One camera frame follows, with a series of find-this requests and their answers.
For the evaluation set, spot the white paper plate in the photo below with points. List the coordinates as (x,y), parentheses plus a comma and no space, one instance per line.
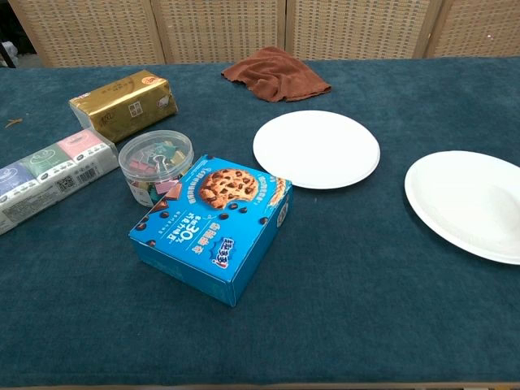
(455,195)
(317,150)

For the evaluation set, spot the brown folded cloth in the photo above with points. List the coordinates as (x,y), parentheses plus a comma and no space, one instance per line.
(280,77)

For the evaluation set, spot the blue chocolate cookie box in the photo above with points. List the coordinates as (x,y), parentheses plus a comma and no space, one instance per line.
(195,239)

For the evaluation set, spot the clear jar of binder clips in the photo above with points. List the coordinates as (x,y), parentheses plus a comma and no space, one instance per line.
(150,156)

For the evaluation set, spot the teal fabric table cover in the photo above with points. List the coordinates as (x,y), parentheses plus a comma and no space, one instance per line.
(325,304)

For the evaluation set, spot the gold tissue pack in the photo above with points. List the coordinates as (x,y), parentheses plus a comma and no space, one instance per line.
(122,103)

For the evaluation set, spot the woven rattan screen panel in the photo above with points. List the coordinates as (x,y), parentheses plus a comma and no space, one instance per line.
(89,32)
(361,28)
(219,30)
(479,26)

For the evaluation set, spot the long multicolour tissue pack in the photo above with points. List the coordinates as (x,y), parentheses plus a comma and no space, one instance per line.
(48,178)

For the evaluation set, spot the small brown twig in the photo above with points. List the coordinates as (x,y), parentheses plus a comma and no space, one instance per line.
(13,122)

